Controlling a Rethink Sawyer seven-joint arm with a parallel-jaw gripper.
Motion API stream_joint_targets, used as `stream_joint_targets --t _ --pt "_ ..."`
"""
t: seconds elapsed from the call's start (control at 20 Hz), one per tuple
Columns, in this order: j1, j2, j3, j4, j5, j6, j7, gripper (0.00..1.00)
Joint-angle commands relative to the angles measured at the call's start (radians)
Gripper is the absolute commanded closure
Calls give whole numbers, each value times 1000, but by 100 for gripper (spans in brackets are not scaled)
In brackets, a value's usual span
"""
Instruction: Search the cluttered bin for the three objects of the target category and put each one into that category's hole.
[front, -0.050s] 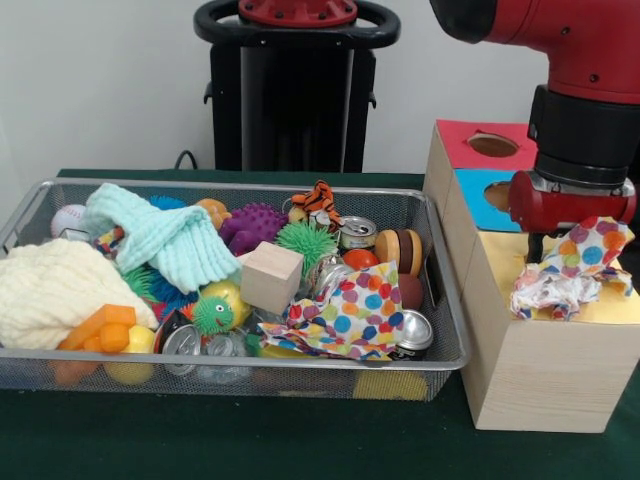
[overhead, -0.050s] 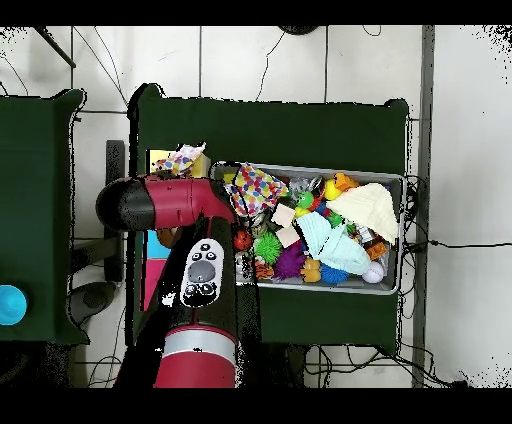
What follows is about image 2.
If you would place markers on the small polka dot napkin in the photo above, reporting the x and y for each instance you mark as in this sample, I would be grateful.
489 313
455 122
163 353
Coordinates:
180 162

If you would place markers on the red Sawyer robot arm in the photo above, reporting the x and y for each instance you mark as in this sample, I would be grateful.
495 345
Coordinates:
176 202

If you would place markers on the shallow clear mesh bin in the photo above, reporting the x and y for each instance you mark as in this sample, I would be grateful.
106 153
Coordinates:
320 284

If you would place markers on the wooden box with three holes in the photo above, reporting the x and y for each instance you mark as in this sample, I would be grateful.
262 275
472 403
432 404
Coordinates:
156 250

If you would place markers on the large polka dot napkin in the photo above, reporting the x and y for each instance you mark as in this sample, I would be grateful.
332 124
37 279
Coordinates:
256 188

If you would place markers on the plain wooden cube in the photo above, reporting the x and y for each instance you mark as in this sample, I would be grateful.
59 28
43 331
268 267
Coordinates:
283 216

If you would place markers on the orange ball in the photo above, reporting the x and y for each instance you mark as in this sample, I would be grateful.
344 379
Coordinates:
242 240

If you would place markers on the green spiky ball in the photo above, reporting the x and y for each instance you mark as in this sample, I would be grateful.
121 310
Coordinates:
267 247

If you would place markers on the plush tiger toy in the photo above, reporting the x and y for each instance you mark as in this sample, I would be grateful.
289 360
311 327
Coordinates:
264 271

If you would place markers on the purple spiky toy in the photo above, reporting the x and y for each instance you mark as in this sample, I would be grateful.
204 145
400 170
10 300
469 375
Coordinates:
290 262

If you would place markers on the large dark green tablecloth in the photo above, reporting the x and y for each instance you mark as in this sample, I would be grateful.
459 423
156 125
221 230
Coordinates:
280 128

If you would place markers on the mint green cloth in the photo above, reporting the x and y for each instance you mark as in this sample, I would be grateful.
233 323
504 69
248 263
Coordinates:
340 250

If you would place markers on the cream knitted cloth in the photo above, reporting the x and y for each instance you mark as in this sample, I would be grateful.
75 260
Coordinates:
368 208

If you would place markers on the black stand bar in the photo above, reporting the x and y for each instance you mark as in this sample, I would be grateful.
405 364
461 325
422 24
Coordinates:
114 156

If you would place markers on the dark green side tablecloth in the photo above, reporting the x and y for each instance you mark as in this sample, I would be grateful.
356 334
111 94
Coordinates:
32 200

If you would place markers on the black metal rod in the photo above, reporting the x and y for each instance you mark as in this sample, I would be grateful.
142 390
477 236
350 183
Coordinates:
54 46

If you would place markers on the blue plastic cup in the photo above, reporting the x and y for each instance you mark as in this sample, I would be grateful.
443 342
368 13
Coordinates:
12 306

